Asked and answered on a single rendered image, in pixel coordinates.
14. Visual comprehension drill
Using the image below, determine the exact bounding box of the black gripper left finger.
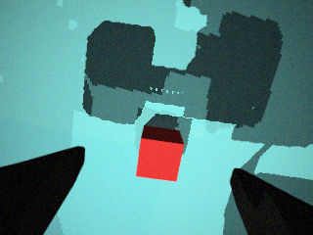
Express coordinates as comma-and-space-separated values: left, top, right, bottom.
0, 146, 85, 235

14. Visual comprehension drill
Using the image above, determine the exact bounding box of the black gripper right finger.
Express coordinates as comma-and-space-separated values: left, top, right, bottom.
230, 168, 313, 235

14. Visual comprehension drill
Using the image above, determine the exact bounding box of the red block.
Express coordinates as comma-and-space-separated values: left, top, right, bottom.
136, 125, 184, 181

